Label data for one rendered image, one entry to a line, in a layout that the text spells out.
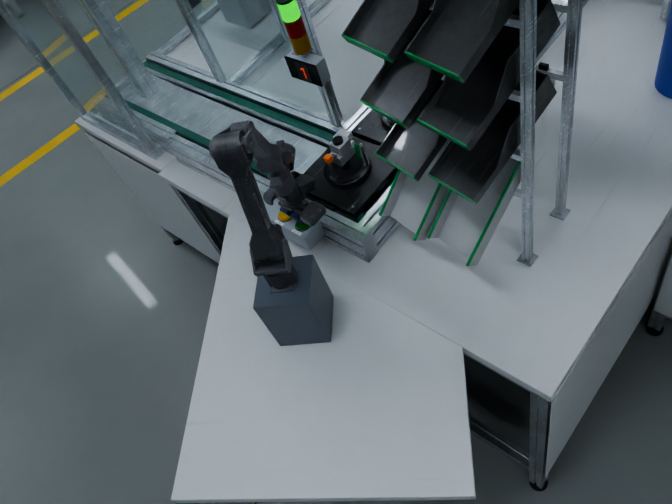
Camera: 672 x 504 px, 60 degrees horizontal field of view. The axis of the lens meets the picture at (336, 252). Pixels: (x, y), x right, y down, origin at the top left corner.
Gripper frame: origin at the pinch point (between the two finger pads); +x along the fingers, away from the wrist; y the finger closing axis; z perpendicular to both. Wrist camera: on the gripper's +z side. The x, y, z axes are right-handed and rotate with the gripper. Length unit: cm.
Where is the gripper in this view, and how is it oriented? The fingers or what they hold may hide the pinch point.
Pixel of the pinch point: (299, 215)
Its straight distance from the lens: 160.9
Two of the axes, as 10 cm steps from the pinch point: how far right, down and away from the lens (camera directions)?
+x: 2.5, 5.7, 7.8
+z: 6.1, -7.2, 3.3
